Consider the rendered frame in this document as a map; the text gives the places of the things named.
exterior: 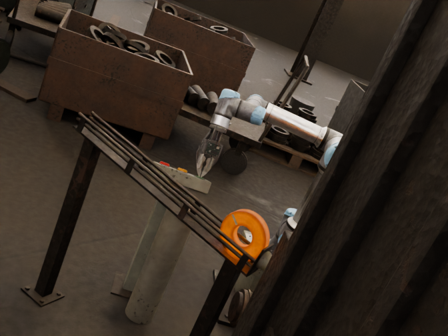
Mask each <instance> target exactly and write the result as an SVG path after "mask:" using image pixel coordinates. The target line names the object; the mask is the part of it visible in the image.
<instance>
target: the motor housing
mask: <svg viewBox="0 0 448 336"><path fill-rule="evenodd" d="M253 292H254V291H252V290H250V289H240V290H239V291H237V292H236V293H235V294H234V296H233V298H232V300H231V303H230V306H229V311H228V321H229V322H230V325H231V326H232V327H234V328H236V326H237V324H238V322H239V320H240V318H241V316H242V314H243V312H244V310H245V308H246V306H247V304H248V302H249V300H250V298H251V296H252V294H253Z"/></svg>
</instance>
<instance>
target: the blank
mask: <svg viewBox="0 0 448 336"><path fill-rule="evenodd" d="M239 226H245V227H247V228H248V229H249V230H250V232H251V234H252V241H251V243H250V244H249V245H246V244H243V243H242V242H240V240H239V238H238V236H237V230H238V228H239ZM220 230H222V232H224V233H225V234H226V235H227V236H228V237H230V238H231V239H232V240H233V241H234V242H236V244H238V245H239V246H240V247H242V248H243V249H244V250H245V251H246V252H248V254H250V255H251V256H252V257H253V258H255V259H256V258H257V257H258V256H259V254H260V252H261V251H262V249H264V248H266V247H268V246H269V240H270V234H269V228H268V226H267V224H266V222H265V221H264V219H263V218H262V217H261V216H260V215H259V214H257V213H256V212H254V211H252V210H249V209H240V210H237V211H234V212H232V213H230V214H228V216H226V218H224V220H223V222H222V224H221V228H220ZM220 238H222V239H223V240H224V241H225V242H227V243H228V244H229V245H230V246H232V248H234V249H235V250H236V251H237V252H238V253H240V254H241V255H243V254H242V252H240V251H239V250H238V249H236V248H235V247H234V246H233V245H232V244H230V242H228V241H227V240H226V239H225V238H223V237H222V236H221V235H220ZM222 245H223V244H222ZM223 247H224V249H225V250H226V252H228V254H230V256H232V257H233V258H235V259H237V260H240V258H238V257H237V256H236V255H235V254H233V253H232V252H231V251H230V250H228V248H226V247H225V246H224V245H223Z"/></svg>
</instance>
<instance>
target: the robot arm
mask: <svg viewBox="0 0 448 336"><path fill-rule="evenodd" d="M232 117H236V118H238V119H241V120H244V121H246V122H249V123H251V124H255V125H261V124H262V121H263V120H265V121H267V122H269V123H272V124H274V125H276V126H278V127H280V128H282V129H284V130H286V131H288V132H290V133H292V134H295V135H297V136H299V137H301V138H303V139H305V140H308V141H310V142H312V143H314V144H315V146H316V148H318V149H320V150H322V151H323V152H324V154H323V156H322V158H321V159H320V161H319V163H318V165H317V166H318V169H319V171H318V172H317V174H316V176H315V178H314V180H313V182H312V184H311V185H310V187H309V189H308V191H307V192H306V194H305V196H304V198H303V200H302V202H301V204H300V205H299V207H298V209H293V208H289V209H287V210H286V212H285V213H284V216H283V218H282V220H281V223H280V225H279V228H278V230H277V232H276V234H275V236H274V237H273V238H272V239H271V240H270V241H269V245H271V244H272V243H274V246H273V248H272V249H271V250H270V253H271V254H273V252H274V250H275V248H276V246H277V244H278V242H279V240H280V238H281V236H282V234H283V232H284V231H285V230H287V231H290V232H293V231H294V229H295V227H296V225H297V223H298V222H299V220H300V218H301V216H302V214H303V212H304V210H305V208H306V206H307V204H308V202H309V200H310V198H311V196H312V194H313V192H314V190H315V188H316V186H317V184H318V182H319V180H320V178H321V176H322V174H323V172H324V171H325V169H326V167H327V165H328V163H329V161H330V159H331V157H332V155H333V153H334V151H335V149H336V147H337V146H338V144H339V142H340V140H341V138H342V136H343V134H341V133H339V132H337V131H334V130H332V129H330V128H328V127H320V126H318V125H316V124H314V123H312V122H310V121H308V120H305V119H303V118H301V117H299V116H297V115H294V114H292V113H290V112H288V111H286V110H284V109H282V108H280V107H278V106H276V105H273V104H271V103H269V102H267V101H265V100H263V98H262V97H261V96H260V95H251V96H250V97H248V98H247V100H246V101H244V100H241V99H240V94H239V93H238V92H235V91H232V90H230V89H224V90H222V92H221V95H220V97H219V100H218V103H217V106H216V108H215V111H214V114H213V116H212V119H211V122H210V123H211V124H210V126H209V127H210V128H212V129H211V130H210V131H209V132H208V134H206V136H205V137H204V138H203V140H202V142H201V146H199V148H198V150H197V153H196V160H197V173H198V176H199V177H202V176H204V175H206V174H207V172H208V171H209V170H210V169H211V168H212V166H214V164H216V162H217V161H218V159H219V156H220V154H221V150H222V148H223V145H221V144H220V140H221V136H222V134H223V133H226V132H227V130H226V129H228V127H229V125H231V123H230V122H231V119H232ZM204 154H209V155H210V156H211V158H208V159H207V160H206V166H204V170H203V171H202V172H201V169H202V167H203V162H204V161H205V159H206V158H205V156H204Z"/></svg>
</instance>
